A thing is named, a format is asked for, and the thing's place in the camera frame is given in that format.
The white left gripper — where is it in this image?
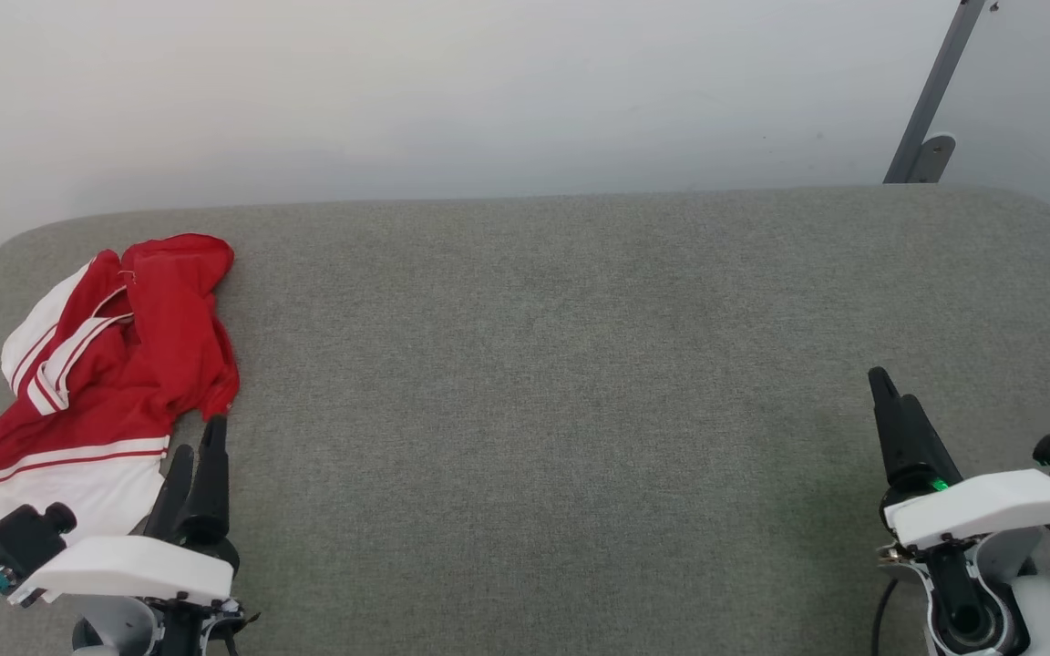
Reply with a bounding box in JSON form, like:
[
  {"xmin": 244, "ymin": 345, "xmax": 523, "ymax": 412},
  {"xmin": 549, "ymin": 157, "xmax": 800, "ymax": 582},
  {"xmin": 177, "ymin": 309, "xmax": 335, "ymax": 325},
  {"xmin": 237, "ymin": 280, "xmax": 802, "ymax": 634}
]
[{"xmin": 10, "ymin": 414, "xmax": 245, "ymax": 656}]

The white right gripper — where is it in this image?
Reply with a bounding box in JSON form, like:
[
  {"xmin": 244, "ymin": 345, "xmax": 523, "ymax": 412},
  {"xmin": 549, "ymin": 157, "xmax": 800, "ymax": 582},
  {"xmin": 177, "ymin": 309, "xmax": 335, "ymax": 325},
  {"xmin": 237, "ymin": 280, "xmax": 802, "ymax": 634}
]
[{"xmin": 868, "ymin": 365, "xmax": 1050, "ymax": 553}]

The red and white garment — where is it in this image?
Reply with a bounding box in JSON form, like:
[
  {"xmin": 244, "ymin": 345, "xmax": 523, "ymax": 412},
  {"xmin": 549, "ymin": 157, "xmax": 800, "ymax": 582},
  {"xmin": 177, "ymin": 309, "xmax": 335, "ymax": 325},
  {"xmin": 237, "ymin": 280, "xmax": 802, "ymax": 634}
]
[{"xmin": 0, "ymin": 233, "xmax": 241, "ymax": 546}]

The grey metal pole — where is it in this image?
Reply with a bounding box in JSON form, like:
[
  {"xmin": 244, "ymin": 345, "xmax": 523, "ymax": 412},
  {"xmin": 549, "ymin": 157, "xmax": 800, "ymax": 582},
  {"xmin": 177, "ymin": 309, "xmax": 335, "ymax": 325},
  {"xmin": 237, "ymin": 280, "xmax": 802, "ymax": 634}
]
[{"xmin": 883, "ymin": 0, "xmax": 987, "ymax": 185}]

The grey metal pole bracket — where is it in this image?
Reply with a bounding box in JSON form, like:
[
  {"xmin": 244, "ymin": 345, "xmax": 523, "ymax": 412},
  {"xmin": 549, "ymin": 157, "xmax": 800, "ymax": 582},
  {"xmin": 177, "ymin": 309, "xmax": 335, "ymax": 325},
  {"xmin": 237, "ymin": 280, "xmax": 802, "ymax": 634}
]
[{"xmin": 906, "ymin": 133, "xmax": 957, "ymax": 185}]

